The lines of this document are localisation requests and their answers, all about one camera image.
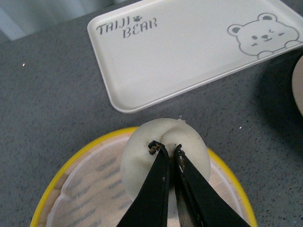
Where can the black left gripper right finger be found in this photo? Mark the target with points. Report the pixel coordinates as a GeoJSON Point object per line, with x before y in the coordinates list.
{"type": "Point", "coordinates": [198, 204]}

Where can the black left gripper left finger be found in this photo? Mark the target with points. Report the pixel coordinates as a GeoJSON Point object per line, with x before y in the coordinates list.
{"type": "Point", "coordinates": [150, 207]}

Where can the white steamed bun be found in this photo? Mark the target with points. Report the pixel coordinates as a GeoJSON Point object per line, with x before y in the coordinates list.
{"type": "Point", "coordinates": [136, 160]}

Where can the black rimmed tan plate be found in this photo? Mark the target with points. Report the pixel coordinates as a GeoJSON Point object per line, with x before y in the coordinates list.
{"type": "Point", "coordinates": [296, 85]}

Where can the white Taiji Bear tray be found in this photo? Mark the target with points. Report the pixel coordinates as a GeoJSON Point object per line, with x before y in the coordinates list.
{"type": "Point", "coordinates": [153, 50]}

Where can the white mesh steamer liner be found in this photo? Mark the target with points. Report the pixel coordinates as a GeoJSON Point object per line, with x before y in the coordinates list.
{"type": "Point", "coordinates": [93, 194]}

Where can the yellow rimmed bamboo steamer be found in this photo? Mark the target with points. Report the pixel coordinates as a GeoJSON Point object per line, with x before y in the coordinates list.
{"type": "Point", "coordinates": [54, 188]}

